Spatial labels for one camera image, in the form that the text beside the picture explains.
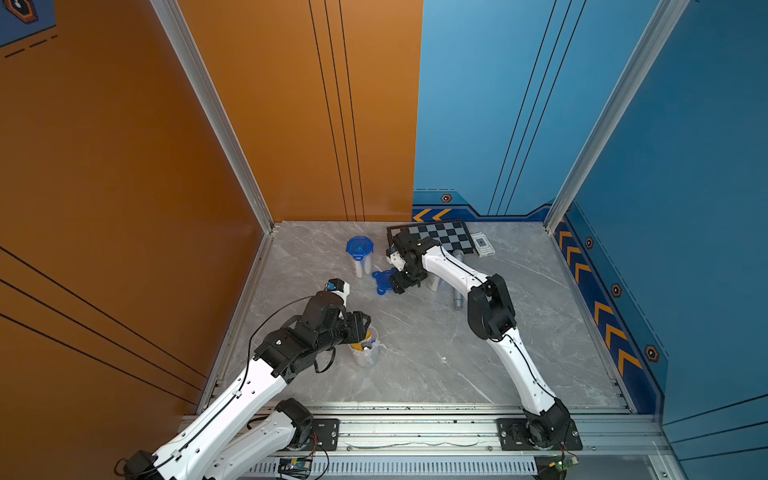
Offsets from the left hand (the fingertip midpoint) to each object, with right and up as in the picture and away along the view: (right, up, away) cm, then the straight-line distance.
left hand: (366, 315), depth 75 cm
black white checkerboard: (+29, +22, +38) cm, 53 cm away
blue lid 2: (+3, +6, +27) cm, 28 cm away
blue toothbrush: (+2, -7, +3) cm, 8 cm away
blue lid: (-4, +18, +22) cm, 28 cm away
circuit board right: (+45, -35, -5) cm, 57 cm away
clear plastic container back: (-4, +12, +25) cm, 28 cm away
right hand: (+10, +5, +28) cm, 30 cm away
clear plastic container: (-1, -10, +3) cm, 11 cm away
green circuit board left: (-16, -36, -4) cm, 39 cm away
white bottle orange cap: (-2, -8, +1) cm, 9 cm away
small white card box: (+40, +19, +37) cm, 58 cm away
